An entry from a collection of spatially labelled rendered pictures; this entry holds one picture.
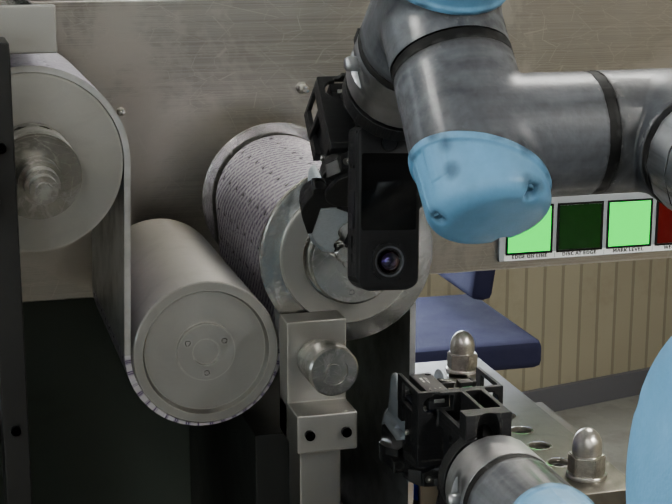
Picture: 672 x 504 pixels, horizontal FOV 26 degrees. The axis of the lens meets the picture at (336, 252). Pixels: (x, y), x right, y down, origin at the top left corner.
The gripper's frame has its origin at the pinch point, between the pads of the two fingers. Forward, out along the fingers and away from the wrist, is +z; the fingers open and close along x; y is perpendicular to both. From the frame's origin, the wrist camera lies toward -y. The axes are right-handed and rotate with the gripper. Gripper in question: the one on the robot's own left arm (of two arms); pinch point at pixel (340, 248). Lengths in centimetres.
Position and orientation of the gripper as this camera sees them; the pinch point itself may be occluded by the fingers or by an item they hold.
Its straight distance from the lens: 115.1
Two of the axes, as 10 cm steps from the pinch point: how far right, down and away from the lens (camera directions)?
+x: -9.6, 0.6, -2.6
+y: -1.7, -8.9, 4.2
